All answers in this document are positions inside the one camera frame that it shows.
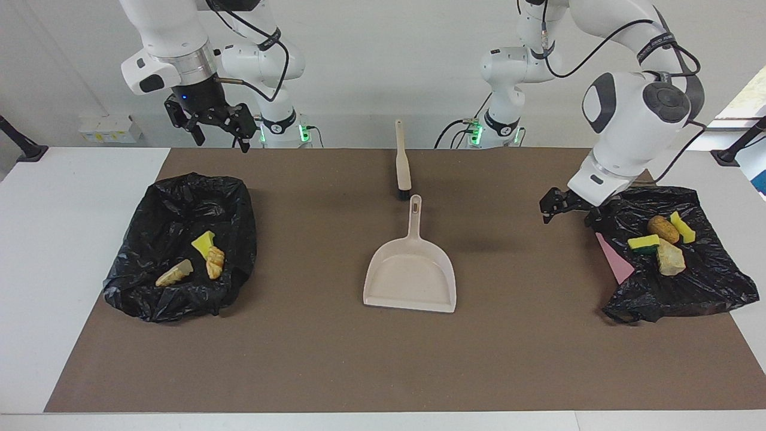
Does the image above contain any brown potato-shaped foam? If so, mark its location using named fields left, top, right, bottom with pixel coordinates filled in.
left=647, top=215, right=680, bottom=244

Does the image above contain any pale beige foam chunk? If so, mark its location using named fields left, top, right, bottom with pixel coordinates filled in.
left=656, top=238, right=686, bottom=277

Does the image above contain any orange striped foam chunk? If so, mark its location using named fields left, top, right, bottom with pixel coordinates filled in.
left=205, top=245, right=226, bottom=280

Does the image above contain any pale green foam chunk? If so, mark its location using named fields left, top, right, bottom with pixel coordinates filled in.
left=155, top=259, right=194, bottom=287

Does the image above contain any beige hand brush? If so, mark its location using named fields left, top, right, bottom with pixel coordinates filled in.
left=394, top=120, right=412, bottom=201

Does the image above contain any beige plastic dustpan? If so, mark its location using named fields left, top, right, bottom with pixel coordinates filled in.
left=363, top=195, right=457, bottom=314

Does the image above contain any pink plastic bin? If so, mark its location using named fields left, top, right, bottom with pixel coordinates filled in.
left=595, top=232, right=635, bottom=284

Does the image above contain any black plastic trash bag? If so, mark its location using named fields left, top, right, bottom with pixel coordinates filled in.
left=588, top=186, right=759, bottom=324
left=102, top=173, right=258, bottom=324

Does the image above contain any brown table mat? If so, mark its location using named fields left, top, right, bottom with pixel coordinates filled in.
left=44, top=148, right=766, bottom=414

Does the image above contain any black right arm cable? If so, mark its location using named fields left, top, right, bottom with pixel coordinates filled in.
left=206, top=0, right=291, bottom=102

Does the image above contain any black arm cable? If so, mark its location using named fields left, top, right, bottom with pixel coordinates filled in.
left=521, top=0, right=707, bottom=183
left=206, top=0, right=291, bottom=102

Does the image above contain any white wall socket box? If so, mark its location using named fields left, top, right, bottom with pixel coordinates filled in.
left=78, top=115, right=144, bottom=144

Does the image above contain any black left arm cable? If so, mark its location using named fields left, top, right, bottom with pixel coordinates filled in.
left=521, top=0, right=707, bottom=183

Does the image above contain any black camera stand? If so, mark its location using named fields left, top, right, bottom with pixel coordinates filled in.
left=710, top=116, right=766, bottom=167
left=0, top=115, right=48, bottom=163

